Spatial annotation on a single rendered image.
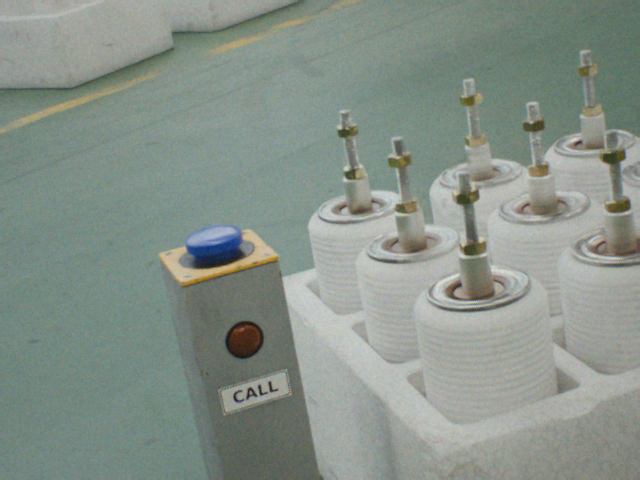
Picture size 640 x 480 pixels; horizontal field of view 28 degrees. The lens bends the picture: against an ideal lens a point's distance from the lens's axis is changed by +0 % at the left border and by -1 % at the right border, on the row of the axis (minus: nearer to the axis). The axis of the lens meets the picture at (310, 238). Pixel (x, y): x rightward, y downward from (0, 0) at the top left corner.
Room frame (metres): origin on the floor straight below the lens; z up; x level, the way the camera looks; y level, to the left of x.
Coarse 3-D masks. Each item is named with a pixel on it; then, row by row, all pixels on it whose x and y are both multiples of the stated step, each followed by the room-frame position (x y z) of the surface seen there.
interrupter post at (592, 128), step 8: (584, 120) 1.14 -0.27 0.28; (592, 120) 1.14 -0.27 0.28; (600, 120) 1.14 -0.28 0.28; (584, 128) 1.14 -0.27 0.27; (592, 128) 1.14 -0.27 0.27; (600, 128) 1.14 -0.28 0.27; (584, 136) 1.14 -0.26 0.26; (592, 136) 1.14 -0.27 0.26; (600, 136) 1.14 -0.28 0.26; (584, 144) 1.14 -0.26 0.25; (592, 144) 1.14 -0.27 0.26; (600, 144) 1.14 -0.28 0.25
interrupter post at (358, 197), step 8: (344, 184) 1.08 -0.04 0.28; (352, 184) 1.07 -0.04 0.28; (360, 184) 1.07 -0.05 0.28; (368, 184) 1.08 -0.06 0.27; (352, 192) 1.07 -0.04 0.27; (360, 192) 1.07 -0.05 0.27; (368, 192) 1.08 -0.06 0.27; (352, 200) 1.07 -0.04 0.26; (360, 200) 1.07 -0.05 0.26; (368, 200) 1.07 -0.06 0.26; (352, 208) 1.07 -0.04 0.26; (360, 208) 1.07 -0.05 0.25; (368, 208) 1.07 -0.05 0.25
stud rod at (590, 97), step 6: (582, 54) 1.14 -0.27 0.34; (588, 54) 1.14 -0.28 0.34; (582, 60) 1.14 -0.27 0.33; (588, 60) 1.14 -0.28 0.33; (582, 78) 1.15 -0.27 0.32; (588, 78) 1.14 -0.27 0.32; (588, 84) 1.14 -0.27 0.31; (588, 90) 1.14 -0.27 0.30; (588, 96) 1.14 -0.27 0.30; (594, 96) 1.14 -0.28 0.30; (588, 102) 1.14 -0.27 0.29; (594, 102) 1.14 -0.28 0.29
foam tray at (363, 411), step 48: (288, 288) 1.11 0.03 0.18; (336, 336) 0.98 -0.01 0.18; (336, 384) 0.97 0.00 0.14; (384, 384) 0.88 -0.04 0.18; (576, 384) 0.83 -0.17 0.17; (624, 384) 0.81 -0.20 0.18; (336, 432) 0.99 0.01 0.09; (384, 432) 0.86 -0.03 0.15; (432, 432) 0.79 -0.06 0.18; (480, 432) 0.78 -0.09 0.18; (528, 432) 0.78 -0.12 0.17; (576, 432) 0.79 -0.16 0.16; (624, 432) 0.80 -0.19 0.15
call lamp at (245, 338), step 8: (240, 328) 0.81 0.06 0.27; (248, 328) 0.81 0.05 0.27; (256, 328) 0.82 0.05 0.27; (232, 336) 0.81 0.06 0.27; (240, 336) 0.81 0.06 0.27; (248, 336) 0.81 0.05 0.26; (256, 336) 0.82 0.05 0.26; (232, 344) 0.81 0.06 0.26; (240, 344) 0.81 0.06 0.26; (248, 344) 0.81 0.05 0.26; (256, 344) 0.82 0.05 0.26; (240, 352) 0.81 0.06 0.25; (248, 352) 0.81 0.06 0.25
